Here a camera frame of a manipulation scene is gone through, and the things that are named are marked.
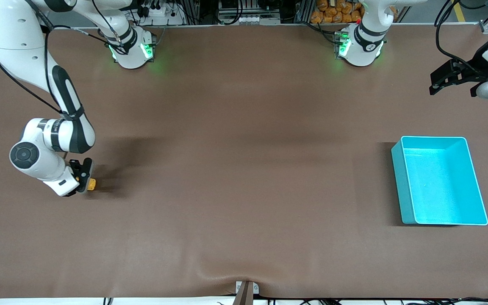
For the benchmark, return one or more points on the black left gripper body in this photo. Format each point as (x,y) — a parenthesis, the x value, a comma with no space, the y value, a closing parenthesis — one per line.
(475,72)

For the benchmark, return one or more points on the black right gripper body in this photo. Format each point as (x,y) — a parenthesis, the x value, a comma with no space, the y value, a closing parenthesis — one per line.
(76,169)

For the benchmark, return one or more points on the yellow beetle toy car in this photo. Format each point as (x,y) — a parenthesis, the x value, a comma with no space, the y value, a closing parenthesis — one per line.
(92,184)

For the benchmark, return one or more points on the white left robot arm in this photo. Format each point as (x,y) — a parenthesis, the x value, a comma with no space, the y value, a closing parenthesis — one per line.
(367,42)

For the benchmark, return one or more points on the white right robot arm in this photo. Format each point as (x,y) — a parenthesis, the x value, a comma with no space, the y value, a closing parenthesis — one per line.
(11,29)

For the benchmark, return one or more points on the teal plastic bin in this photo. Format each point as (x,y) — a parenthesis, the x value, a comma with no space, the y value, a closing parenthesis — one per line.
(443,186)

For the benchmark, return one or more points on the orange packed goods pile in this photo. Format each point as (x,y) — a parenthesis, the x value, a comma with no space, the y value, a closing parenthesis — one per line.
(333,12)

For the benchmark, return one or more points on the brown table mat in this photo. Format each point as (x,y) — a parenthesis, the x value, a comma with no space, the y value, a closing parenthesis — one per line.
(244,148)

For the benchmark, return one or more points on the white power strip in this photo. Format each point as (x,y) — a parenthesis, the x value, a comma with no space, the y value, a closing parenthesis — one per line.
(159,12)

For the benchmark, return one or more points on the white connector block row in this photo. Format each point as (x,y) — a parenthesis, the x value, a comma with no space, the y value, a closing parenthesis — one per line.
(248,19)

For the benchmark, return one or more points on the metal table edge bracket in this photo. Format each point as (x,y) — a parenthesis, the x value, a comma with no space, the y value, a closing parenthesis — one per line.
(256,288)

